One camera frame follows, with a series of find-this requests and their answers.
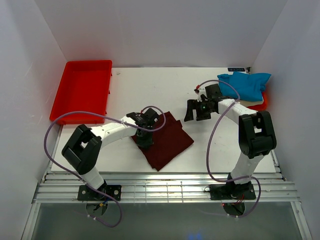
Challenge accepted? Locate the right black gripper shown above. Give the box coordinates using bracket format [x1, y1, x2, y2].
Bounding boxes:
[184, 99, 214, 122]

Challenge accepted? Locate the maroon t shirt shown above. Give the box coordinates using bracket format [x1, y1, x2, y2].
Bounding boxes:
[139, 111, 194, 171]

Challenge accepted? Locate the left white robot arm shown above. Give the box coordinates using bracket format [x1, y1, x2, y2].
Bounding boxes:
[61, 108, 160, 200]

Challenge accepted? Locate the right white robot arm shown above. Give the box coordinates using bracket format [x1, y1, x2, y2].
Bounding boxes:
[184, 83, 277, 202]

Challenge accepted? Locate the beige folded t shirt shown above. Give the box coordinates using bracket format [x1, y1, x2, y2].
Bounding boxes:
[239, 99, 264, 108]

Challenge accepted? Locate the small black label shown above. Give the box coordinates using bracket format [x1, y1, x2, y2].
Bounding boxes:
[227, 67, 246, 72]

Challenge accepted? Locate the blue folded t shirt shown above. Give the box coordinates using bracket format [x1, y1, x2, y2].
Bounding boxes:
[217, 72, 271, 102]

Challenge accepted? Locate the small red tray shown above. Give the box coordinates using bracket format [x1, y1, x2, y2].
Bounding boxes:
[248, 91, 268, 111]

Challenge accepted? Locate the large red tray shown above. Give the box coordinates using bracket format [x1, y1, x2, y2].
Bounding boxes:
[49, 60, 112, 125]

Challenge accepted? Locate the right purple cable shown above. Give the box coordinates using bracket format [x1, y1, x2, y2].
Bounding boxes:
[193, 79, 262, 219]

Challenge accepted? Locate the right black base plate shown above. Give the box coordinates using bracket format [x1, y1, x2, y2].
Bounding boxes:
[205, 182, 256, 200]

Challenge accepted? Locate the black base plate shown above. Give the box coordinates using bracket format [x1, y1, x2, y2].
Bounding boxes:
[205, 182, 256, 200]
[77, 184, 122, 201]

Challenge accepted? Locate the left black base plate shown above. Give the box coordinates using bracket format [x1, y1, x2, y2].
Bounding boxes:
[77, 184, 122, 201]

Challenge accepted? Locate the aluminium rail frame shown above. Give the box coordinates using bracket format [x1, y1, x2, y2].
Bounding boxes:
[33, 172, 300, 204]

